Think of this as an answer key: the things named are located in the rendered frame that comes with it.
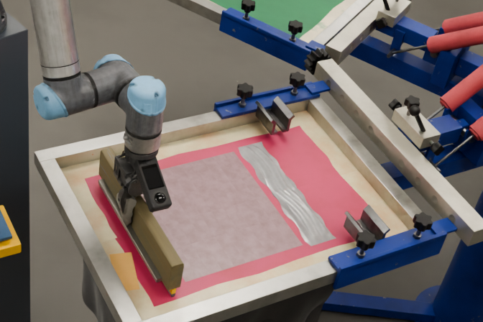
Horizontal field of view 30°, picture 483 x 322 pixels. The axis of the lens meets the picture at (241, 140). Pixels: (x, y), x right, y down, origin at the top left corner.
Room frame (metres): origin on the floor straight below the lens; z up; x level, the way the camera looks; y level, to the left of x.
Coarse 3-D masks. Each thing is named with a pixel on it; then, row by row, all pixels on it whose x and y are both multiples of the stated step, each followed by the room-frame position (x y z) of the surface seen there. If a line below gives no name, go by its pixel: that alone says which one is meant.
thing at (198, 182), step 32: (160, 160) 1.64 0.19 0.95; (192, 160) 1.66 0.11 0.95; (224, 160) 1.69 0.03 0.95; (288, 160) 1.73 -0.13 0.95; (320, 160) 1.76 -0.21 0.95; (96, 192) 1.49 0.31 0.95; (192, 192) 1.55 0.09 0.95; (224, 192) 1.57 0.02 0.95; (256, 192) 1.59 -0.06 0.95; (160, 224) 1.43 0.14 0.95
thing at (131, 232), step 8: (104, 184) 1.49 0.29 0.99; (104, 192) 1.47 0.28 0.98; (112, 200) 1.44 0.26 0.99; (120, 216) 1.39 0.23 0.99; (128, 232) 1.36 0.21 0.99; (136, 240) 1.33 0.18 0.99; (136, 248) 1.32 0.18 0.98; (144, 256) 1.29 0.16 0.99; (152, 264) 1.27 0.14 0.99; (152, 272) 1.25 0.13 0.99; (160, 280) 1.24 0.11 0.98
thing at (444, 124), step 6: (432, 120) 1.90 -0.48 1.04; (438, 120) 1.90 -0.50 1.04; (444, 120) 1.91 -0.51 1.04; (450, 120) 1.91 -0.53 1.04; (438, 126) 1.87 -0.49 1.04; (444, 126) 1.88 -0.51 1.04; (450, 126) 1.88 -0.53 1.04; (456, 126) 1.89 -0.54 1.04; (402, 132) 1.82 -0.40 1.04; (444, 132) 1.86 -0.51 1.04; (450, 132) 1.87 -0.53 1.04; (456, 132) 1.88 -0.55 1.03; (408, 138) 1.80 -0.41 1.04; (444, 138) 1.86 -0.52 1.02; (450, 138) 1.87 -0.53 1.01; (456, 138) 1.89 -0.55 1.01; (414, 144) 1.80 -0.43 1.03; (444, 144) 1.86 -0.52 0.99; (420, 150) 1.82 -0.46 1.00
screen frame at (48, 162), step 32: (192, 128) 1.75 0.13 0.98; (224, 128) 1.80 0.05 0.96; (64, 160) 1.55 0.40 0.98; (352, 160) 1.77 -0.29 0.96; (64, 192) 1.44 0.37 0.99; (384, 192) 1.66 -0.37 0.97; (96, 256) 1.27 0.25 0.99; (256, 288) 1.26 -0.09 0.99; (288, 288) 1.28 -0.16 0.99; (128, 320) 1.12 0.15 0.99; (160, 320) 1.13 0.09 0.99; (192, 320) 1.15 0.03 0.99
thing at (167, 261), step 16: (112, 160) 1.50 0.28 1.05; (112, 176) 1.47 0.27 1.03; (112, 192) 1.46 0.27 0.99; (144, 208) 1.37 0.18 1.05; (144, 224) 1.33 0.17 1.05; (144, 240) 1.32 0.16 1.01; (160, 240) 1.29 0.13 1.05; (160, 256) 1.26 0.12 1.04; (176, 256) 1.25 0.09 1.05; (160, 272) 1.25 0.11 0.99; (176, 272) 1.23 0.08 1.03
